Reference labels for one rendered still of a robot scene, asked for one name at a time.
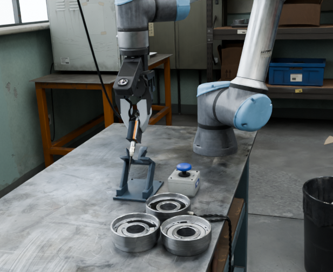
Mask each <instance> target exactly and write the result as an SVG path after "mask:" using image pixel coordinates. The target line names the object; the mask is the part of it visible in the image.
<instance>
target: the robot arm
mask: <svg viewBox="0 0 333 272"><path fill-rule="evenodd" d="M196 1H199V0H115V3H114V4H115V9H116V17H117V32H118V35H117V36H116V38H117V39H118V45H119V48H120V49H119V52H120V55H122V56H127V57H125V58H124V60H123V63H122V65H121V68H120V70H119V73H118V75H117V78H116V80H115V82H114V85H113V89H114V91H115V102H116V105H117V108H118V110H119V113H120V115H121V118H122V120H123V122H124V124H125V126H126V127H127V129H128V126H129V122H130V121H131V118H132V112H133V106H132V102H131V101H130V96H135V97H137V98H138V99H140V98H141V101H139V102H138V103H137V109H138V111H139V113H140V116H139V120H140V126H139V127H140V130H141V132H142V133H144V131H145V129H146V128H147V125H148V122H149V118H150V116H151V114H152V108H151V106H152V103H153V94H152V92H153V91H155V72H154V71H149V70H148V55H147V54H148V48H147V47H148V46H149V41H148V23H155V22H169V21H174V22H176V21H180V20H184V19H185V18H186V17H187V16H188V14H189V11H190V4H191V3H193V2H196ZM285 1H286V0H254V3H253V7H252V12H251V15H250V20H249V24H248V29H247V33H246V38H245V41H244V46H243V50H242V55H241V60H240V65H239V69H238V72H237V77H236V78H235V79H233V80H232V81H217V82H211V83H204V84H201V85H199V87H198V95H197V98H198V129H197V132H196V135H195V138H194V141H193V151H194V152H195V153H196V154H199V155H203V156H207V157H223V156H228V155H232V154H234V153H236V152H237V150H238V144H237V139H236V136H235V133H234V130H233V127H235V128H237V129H238V130H241V131H248V132H254V131H257V130H259V129H261V127H263V126H264V125H265V124H266V123H267V122H268V120H269V118H270V116H271V113H272V104H271V100H270V99H269V98H268V97H267V94H268V88H267V86H266V84H265V81H266V76H267V72H268V67H269V63H270V59H271V54H272V51H273V46H274V42H275V38H276V33H277V29H278V24H279V21H280V17H281V12H282V8H283V3H284V2H285ZM150 79H151V83H149V80H150ZM153 81H154V86H153ZM151 86H152V92H151ZM141 96H142V97H141Z"/></svg>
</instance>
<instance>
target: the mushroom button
mask: <svg viewBox="0 0 333 272"><path fill-rule="evenodd" d="M176 168H177V170H179V171H182V174H187V173H186V171H189V170H191V169H192V166H191V165H190V164H188V163H181V164H178V165H177V167H176Z"/></svg>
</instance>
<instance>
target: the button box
mask: <svg viewBox="0 0 333 272"><path fill-rule="evenodd" d="M186 173H187V174H182V171H179V170H177V169H175V170H174V172H173V173H172V174H171V176H170V177H169V178H168V192H169V193H179V194H183V195H185V196H190V197H195V195H196V193H197V191H198V190H199V188H200V171H186Z"/></svg>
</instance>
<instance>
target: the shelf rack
mask: <svg viewBox="0 0 333 272"><path fill-rule="evenodd" d="M215 21H216V16H215V17H214V20H213V0H206V24H207V83H211V82H213V63H214V65H215V59H214V56H213V40H245V38H246V33H247V29H248V28H232V26H224V27H217V28H214V24H215ZM275 39H333V24H320V26H319V27H309V28H278V29H277V33H276V38H275ZM217 81H221V70H217V71H216V82H217ZM265 84H266V86H267V88H268V94H267V97H268V98H290V99H328V100H333V79H323V86H321V87H318V86H283V85H270V84H269V78H266V81H265Z"/></svg>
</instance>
